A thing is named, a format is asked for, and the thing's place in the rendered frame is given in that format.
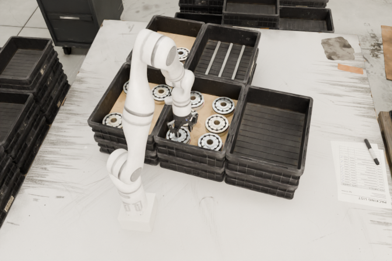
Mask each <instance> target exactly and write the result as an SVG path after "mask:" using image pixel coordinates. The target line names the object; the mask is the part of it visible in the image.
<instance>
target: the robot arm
mask: <svg viewBox="0 0 392 261"><path fill-rule="evenodd" d="M147 64H148V65H150V66H152V67H155V68H159V69H160V70H161V72H162V74H163V76H164V77H165V81H166V84H167V85H169V86H171V87H174V89H173V90H172V93H171V94H172V96H170V97H167V98H165V100H164V102H165V104H167V105H172V108H173V121H171V122H167V125H168V127H169V130H170V131H171V133H172V134H173V133H174V135H175V136H176V137H179V129H181V126H183V125H185V124H187V123H188V130H189V131H190V132H192V130H193V125H194V124H196V123H197V120H198V113H197V112H196V110H195V111H194V112H193V113H192V112H191V100H190V92H191V88H192V86H193V83H194V74H193V73H192V71H190V70H186V69H184V67H183V65H182V64H181V62H180V61H179V54H178V51H177V46H176V43H175V42H174V41H173V40H172V39H171V38H170V37H167V36H164V35H162V34H159V33H157V32H155V31H152V30H148V29H142V30H141V31H140V32H139V33H138V35H137V37H136V39H135V42H134V46H133V50H132V60H131V71H130V77H129V85H128V90H127V96H126V99H125V104H124V109H123V112H122V128H123V131H124V135H125V138H126V141H127V145H128V151H126V150H125V149H117V150H115V151H113V152H112V153H111V154H110V156H109V158H108V160H107V164H106V168H107V172H108V174H109V177H110V179H111V181H112V183H113V184H114V185H115V186H116V187H117V190H118V193H119V195H120V198H121V201H122V203H123V206H124V208H125V212H126V214H127V215H128V216H136V215H143V212H144V211H145V210H146V208H147V205H148V201H147V198H146V194H145V190H144V186H143V183H142V178H141V172H142V169H143V166H144V158H145V149H146V142H147V138H148V134H149V129H150V127H151V123H152V118H153V114H154V111H155V102H154V99H153V95H152V92H151V89H150V87H149V83H148V79H147ZM191 118H192V121H190V119H191ZM173 124H174V128H173Z"/></svg>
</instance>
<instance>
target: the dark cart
mask: <svg viewBox="0 0 392 261"><path fill-rule="evenodd" d="M36 1H37V4H38V6H39V8H40V11H41V14H42V16H43V18H44V21H45V23H46V25H47V28H48V31H49V32H50V35H51V38H52V40H53V42H54V45H55V46H57V47H62V49H63V50H64V54H65V55H70V54H71V47H72V48H89V49H90V47H91V45H92V43H93V41H94V39H95V37H96V35H97V33H98V31H99V28H100V26H101V25H102V23H103V20H104V19H107V20H121V19H120V17H121V14H122V12H123V10H124V7H123V2H122V0H36Z"/></svg>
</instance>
